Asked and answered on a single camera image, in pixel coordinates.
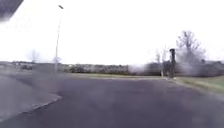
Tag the bare tree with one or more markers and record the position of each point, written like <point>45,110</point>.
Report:
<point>188,50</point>

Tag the dark post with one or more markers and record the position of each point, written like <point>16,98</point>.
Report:
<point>172,63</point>

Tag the tall street lamp pole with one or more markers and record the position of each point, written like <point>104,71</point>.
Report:
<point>57,36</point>

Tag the dark grey asphalt road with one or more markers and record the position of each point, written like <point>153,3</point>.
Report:
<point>126,103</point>

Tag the long hedge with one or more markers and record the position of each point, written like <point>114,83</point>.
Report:
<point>100,69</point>

